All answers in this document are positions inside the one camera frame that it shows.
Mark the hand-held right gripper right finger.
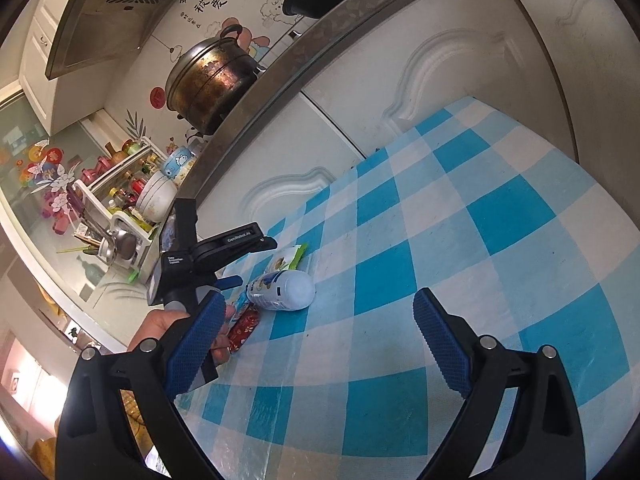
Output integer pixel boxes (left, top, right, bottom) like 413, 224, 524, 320
412, 287, 586, 480

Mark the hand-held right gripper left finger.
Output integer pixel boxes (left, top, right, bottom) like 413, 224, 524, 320
56, 291, 236, 480

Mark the green snack packet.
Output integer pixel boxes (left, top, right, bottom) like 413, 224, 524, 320
269, 243, 309, 274

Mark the white plastic bottle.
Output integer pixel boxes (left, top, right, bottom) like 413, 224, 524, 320
246, 269, 316, 313

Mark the red snack packet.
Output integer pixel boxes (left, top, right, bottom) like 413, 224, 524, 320
226, 308, 261, 354

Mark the person's left hand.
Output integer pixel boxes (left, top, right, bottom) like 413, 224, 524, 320
126, 304, 236, 367

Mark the utensil holder with spoons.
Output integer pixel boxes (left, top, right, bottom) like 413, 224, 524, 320
75, 220, 147, 269

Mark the white spice rack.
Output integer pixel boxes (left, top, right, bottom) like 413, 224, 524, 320
70, 135, 172, 281

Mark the white bowl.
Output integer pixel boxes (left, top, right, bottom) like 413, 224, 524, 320
136, 170, 179, 224

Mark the blue cartoon container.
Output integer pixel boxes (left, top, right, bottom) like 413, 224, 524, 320
162, 146, 197, 181

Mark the blue white checked tablecloth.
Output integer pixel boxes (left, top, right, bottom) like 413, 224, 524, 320
172, 96, 633, 480

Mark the white kitchen cabinet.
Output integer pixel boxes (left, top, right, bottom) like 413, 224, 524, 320
172, 0, 606, 273

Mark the floral glass sliding door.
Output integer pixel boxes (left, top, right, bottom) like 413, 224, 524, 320
0, 105, 166, 311

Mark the stained metal pot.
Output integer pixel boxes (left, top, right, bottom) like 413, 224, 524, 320
165, 24, 262, 136

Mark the steel range hood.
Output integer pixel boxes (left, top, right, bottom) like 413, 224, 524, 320
45, 0, 211, 81

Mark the white wall cabinet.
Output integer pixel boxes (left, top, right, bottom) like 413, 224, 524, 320
17, 0, 72, 132

